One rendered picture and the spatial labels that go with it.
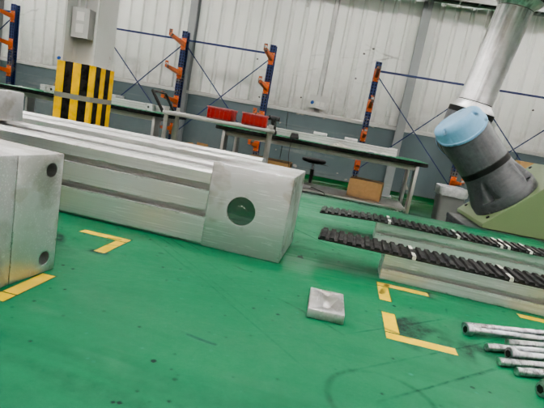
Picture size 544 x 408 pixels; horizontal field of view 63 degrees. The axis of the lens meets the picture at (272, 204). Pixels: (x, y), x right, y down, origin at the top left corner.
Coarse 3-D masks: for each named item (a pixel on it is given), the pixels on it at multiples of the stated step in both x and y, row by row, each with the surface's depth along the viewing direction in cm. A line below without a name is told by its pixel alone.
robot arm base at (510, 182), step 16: (512, 160) 103; (464, 176) 106; (480, 176) 102; (496, 176) 101; (512, 176) 100; (528, 176) 103; (480, 192) 103; (496, 192) 101; (512, 192) 99; (528, 192) 99; (480, 208) 105; (496, 208) 102
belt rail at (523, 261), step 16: (384, 224) 67; (400, 240) 67; (416, 240) 67; (432, 240) 66; (448, 240) 66; (464, 240) 66; (464, 256) 66; (480, 256) 65; (496, 256) 66; (512, 256) 65; (528, 256) 64
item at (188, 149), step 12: (24, 120) 73; (36, 120) 72; (48, 120) 73; (60, 120) 80; (84, 132) 71; (96, 132) 71; (108, 132) 71; (120, 132) 78; (132, 132) 80; (144, 144) 70; (156, 144) 69; (168, 144) 69; (180, 144) 76; (192, 144) 77; (204, 156) 68; (216, 156) 68; (228, 156) 68; (240, 156) 74; (252, 156) 75
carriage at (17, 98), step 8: (0, 88) 61; (0, 96) 59; (8, 96) 60; (16, 96) 61; (0, 104) 59; (8, 104) 60; (16, 104) 62; (0, 112) 59; (8, 112) 61; (16, 112) 62; (0, 120) 60; (8, 120) 61; (16, 120) 62
